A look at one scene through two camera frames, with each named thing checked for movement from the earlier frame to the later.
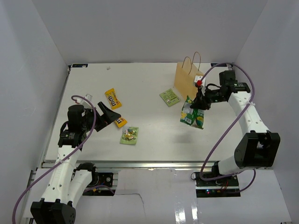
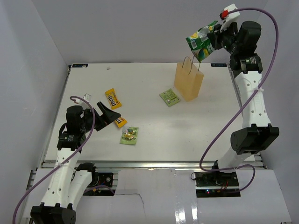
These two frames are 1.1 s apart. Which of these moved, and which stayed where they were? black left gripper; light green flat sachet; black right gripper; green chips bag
Moved: green chips bag; black right gripper
Stayed: light green flat sachet; black left gripper
